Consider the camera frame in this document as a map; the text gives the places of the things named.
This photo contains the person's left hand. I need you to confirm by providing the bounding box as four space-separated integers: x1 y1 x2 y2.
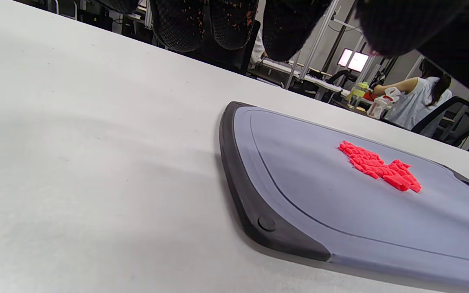
96 0 469 61

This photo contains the pile of red plasticine strips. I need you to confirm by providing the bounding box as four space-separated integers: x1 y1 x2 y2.
338 140 422 193

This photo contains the black cleaver knife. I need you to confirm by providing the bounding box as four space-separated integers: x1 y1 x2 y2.
417 2 469 104

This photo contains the grey cutting board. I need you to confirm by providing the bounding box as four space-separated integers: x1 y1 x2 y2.
219 101 469 291

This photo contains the black mesh office chair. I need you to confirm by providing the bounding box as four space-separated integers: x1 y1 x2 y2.
186 18 261 74

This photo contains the white lit monitor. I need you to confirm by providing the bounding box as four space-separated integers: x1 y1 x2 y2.
338 48 369 73

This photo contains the glass jar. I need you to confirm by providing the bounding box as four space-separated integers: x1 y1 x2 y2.
346 81 369 109

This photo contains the white plastic bag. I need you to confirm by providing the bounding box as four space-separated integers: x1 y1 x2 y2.
367 87 401 119

